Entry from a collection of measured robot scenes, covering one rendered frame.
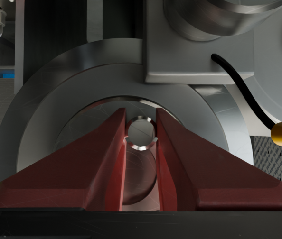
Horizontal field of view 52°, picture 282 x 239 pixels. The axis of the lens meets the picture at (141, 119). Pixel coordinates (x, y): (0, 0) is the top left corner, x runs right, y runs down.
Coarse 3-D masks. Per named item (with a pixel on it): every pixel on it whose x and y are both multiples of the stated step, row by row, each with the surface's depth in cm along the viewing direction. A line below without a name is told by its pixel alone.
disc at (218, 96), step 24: (96, 48) 16; (120, 48) 16; (48, 72) 16; (72, 72) 16; (24, 96) 16; (216, 96) 17; (24, 120) 16; (240, 120) 17; (0, 144) 16; (240, 144) 17; (0, 168) 16
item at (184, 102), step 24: (96, 72) 15; (120, 72) 15; (48, 96) 15; (72, 96) 15; (96, 96) 15; (120, 96) 16; (144, 96) 15; (168, 96) 16; (192, 96) 16; (48, 120) 15; (192, 120) 16; (216, 120) 16; (24, 144) 15; (48, 144) 15; (216, 144) 16
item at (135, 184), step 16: (80, 112) 14; (96, 112) 14; (112, 112) 14; (128, 112) 14; (144, 112) 14; (64, 128) 14; (80, 128) 14; (64, 144) 14; (128, 144) 15; (128, 160) 14; (144, 160) 15; (128, 176) 14; (144, 176) 15; (128, 192) 15; (144, 192) 15; (128, 208) 14; (144, 208) 14
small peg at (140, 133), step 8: (136, 120) 12; (144, 120) 12; (152, 120) 12; (128, 128) 12; (136, 128) 12; (144, 128) 12; (152, 128) 12; (128, 136) 12; (136, 136) 12; (144, 136) 12; (152, 136) 12; (136, 144) 12; (144, 144) 12; (152, 144) 12
